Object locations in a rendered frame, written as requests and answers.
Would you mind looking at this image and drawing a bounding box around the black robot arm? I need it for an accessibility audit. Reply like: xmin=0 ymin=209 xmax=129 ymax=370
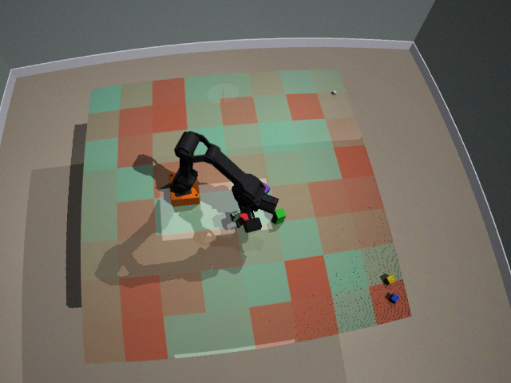
xmin=169 ymin=131 xmax=279 ymax=214

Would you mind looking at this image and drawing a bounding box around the blue block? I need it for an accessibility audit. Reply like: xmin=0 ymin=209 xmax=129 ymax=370
xmin=388 ymin=294 xmax=399 ymax=303

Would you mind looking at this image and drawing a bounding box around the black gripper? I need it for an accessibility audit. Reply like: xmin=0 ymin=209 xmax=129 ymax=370
xmin=232 ymin=185 xmax=262 ymax=233

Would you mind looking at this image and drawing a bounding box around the yellow block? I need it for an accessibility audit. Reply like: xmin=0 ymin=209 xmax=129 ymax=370
xmin=384 ymin=274 xmax=395 ymax=286

